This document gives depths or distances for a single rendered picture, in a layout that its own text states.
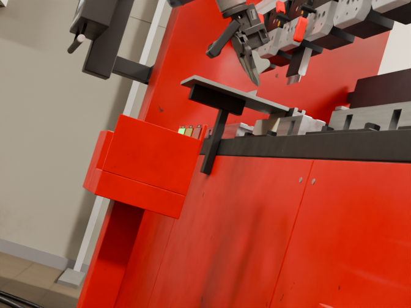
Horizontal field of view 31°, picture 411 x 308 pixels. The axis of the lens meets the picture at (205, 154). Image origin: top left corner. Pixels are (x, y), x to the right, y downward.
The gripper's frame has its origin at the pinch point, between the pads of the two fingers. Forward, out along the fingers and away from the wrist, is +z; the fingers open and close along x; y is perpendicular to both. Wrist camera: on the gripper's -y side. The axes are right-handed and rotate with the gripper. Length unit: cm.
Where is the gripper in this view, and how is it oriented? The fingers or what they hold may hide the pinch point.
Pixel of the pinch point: (254, 82)
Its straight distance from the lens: 197.2
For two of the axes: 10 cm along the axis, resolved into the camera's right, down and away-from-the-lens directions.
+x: -2.2, -0.1, 9.8
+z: 3.7, 9.2, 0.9
